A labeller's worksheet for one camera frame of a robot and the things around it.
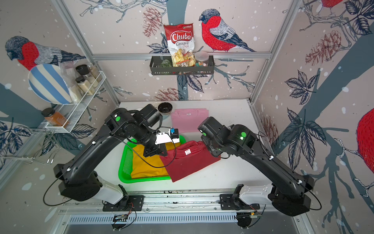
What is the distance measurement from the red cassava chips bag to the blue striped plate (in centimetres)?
56

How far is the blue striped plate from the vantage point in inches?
24.8

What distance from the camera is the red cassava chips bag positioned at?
79 cm
